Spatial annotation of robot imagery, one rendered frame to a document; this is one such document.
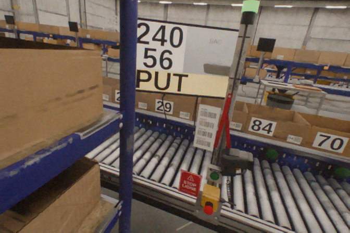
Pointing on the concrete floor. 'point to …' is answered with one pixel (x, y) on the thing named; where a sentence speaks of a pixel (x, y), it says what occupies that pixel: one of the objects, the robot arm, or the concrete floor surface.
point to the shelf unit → (58, 156)
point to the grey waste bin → (279, 101)
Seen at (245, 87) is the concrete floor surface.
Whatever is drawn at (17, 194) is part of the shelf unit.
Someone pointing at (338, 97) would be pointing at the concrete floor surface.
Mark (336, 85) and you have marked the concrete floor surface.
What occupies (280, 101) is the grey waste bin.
